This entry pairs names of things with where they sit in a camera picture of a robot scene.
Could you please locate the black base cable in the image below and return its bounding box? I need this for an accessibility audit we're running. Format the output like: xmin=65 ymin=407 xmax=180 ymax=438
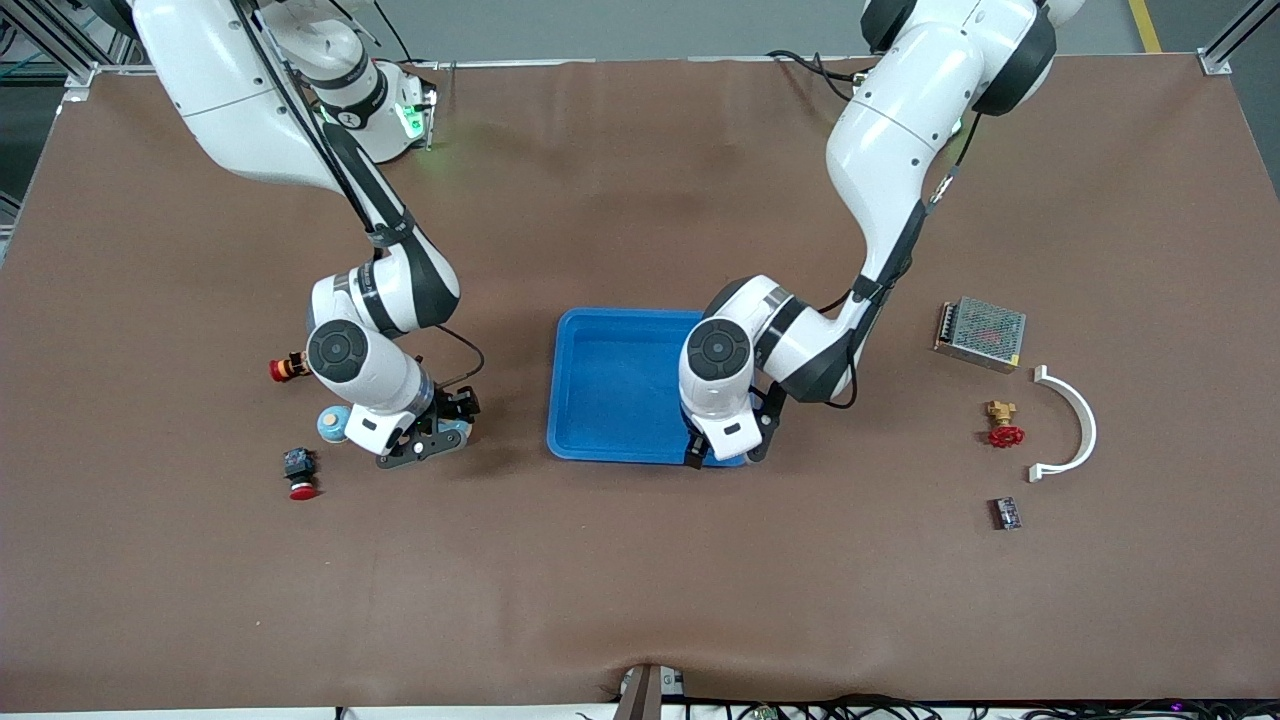
xmin=766 ymin=48 xmax=871 ymax=101
xmin=375 ymin=0 xmax=441 ymax=71

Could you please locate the white curved plastic bracket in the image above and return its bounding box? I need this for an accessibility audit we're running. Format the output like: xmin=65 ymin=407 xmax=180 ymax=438
xmin=1028 ymin=365 xmax=1098 ymax=484

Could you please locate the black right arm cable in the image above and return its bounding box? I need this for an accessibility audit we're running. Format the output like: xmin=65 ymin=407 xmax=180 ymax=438
xmin=230 ymin=0 xmax=487 ymax=389

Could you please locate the blue black red pushbutton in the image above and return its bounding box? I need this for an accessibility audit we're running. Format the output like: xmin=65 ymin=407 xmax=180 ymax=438
xmin=283 ymin=448 xmax=320 ymax=501

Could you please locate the blue plastic tray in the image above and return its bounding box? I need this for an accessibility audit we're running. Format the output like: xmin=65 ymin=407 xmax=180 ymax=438
xmin=545 ymin=307 xmax=756 ymax=468

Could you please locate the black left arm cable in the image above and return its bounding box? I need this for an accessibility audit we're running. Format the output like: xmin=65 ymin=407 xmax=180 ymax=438
xmin=815 ymin=110 xmax=986 ymax=411

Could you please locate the brass valve red handle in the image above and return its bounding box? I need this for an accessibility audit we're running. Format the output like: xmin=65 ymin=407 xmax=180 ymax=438
xmin=983 ymin=400 xmax=1025 ymax=449

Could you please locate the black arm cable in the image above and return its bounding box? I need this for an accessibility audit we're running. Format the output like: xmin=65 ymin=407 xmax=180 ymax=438
xmin=815 ymin=110 xmax=986 ymax=411
xmin=230 ymin=0 xmax=487 ymax=389

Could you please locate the metal mesh power supply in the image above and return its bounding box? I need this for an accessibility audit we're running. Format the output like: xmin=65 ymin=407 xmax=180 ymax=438
xmin=933 ymin=296 xmax=1028 ymax=375

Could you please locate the table cover sheet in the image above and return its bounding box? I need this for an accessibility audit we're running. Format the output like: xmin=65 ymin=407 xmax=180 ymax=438
xmin=0 ymin=55 xmax=1280 ymax=713

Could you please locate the aluminium frame profile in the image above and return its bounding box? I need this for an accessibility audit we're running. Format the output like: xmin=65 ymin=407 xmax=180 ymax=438
xmin=1197 ymin=0 xmax=1280 ymax=76
xmin=0 ymin=0 xmax=101 ymax=103

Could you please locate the grey table edge clamp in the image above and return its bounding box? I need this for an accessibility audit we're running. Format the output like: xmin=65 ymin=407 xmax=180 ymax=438
xmin=615 ymin=662 xmax=689 ymax=720

